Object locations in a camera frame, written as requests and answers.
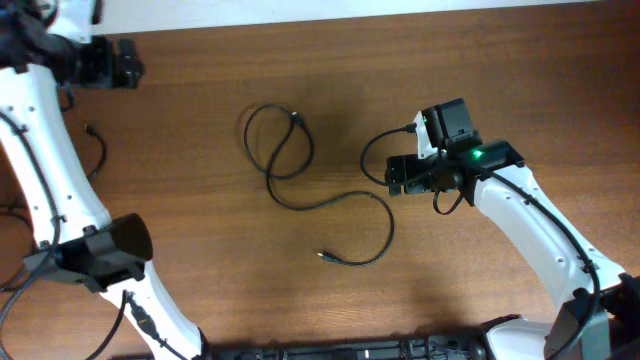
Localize black usb cables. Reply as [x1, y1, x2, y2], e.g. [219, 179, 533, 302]
[243, 103, 396, 267]

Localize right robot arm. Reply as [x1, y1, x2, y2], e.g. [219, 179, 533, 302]
[385, 99, 639, 359]

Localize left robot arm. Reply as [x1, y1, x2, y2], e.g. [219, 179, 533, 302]
[1, 1, 210, 359]

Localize left camera cable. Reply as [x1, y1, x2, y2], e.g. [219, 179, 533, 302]
[0, 109, 176, 360]

